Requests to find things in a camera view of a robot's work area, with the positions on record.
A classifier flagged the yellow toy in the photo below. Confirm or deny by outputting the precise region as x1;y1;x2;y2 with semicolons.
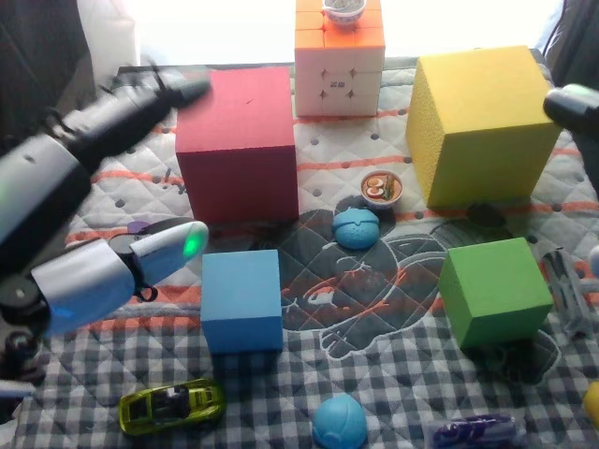
582;380;599;429

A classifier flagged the blue round toy with holes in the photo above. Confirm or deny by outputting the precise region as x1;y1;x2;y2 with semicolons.
331;208;381;252

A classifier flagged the toy ramen bowl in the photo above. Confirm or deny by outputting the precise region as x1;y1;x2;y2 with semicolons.
359;169;404;210

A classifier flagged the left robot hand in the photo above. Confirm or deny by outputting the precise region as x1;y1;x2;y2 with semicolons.
0;64;212;339

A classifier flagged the large red cube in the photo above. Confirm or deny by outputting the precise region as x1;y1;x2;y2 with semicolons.
175;65;300;225

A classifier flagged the yellow-green toy car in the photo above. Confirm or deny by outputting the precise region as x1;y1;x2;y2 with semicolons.
118;377;226;437

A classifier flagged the grey translucent toy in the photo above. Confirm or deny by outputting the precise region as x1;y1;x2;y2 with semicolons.
541;250;592;339

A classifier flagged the purple toy car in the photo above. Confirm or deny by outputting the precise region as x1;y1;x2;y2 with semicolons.
429;413;521;449

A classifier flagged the large yellow cube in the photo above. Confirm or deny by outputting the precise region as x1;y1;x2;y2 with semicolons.
405;45;562;210

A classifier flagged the blue cube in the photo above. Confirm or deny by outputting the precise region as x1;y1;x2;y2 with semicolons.
199;249;285;355

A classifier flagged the green cube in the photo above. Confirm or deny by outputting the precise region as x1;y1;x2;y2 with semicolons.
438;237;555;351

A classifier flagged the orange and pink puzzle cube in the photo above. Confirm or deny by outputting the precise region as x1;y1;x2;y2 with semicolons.
294;0;387;118

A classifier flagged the blue and white toy bowl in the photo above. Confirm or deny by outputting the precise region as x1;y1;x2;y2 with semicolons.
322;0;367;31

